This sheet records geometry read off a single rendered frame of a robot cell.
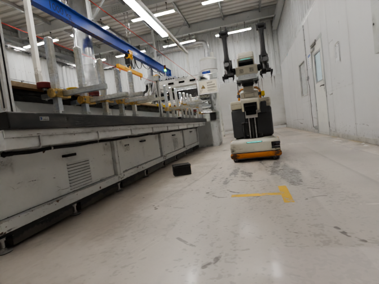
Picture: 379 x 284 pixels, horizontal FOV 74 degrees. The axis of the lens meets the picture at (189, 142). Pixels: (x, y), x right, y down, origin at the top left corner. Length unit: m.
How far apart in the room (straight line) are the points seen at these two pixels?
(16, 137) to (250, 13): 11.16
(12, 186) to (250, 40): 12.05
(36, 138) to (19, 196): 0.39
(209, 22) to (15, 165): 10.97
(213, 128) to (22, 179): 4.91
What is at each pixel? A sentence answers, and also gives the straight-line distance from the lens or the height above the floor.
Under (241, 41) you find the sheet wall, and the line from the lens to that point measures 12.94.
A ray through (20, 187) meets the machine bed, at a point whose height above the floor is 0.31.
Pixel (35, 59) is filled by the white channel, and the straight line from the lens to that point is 3.08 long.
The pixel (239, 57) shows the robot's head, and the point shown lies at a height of 1.32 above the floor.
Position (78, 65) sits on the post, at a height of 1.03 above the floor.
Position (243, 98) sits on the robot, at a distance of 3.34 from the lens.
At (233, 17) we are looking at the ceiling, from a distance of 11.98.
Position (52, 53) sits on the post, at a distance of 1.72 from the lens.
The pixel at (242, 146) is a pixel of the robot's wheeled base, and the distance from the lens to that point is 3.26.
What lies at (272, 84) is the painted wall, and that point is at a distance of 12.51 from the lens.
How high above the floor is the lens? 0.53
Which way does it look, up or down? 3 degrees down
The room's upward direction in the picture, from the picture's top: 7 degrees counter-clockwise
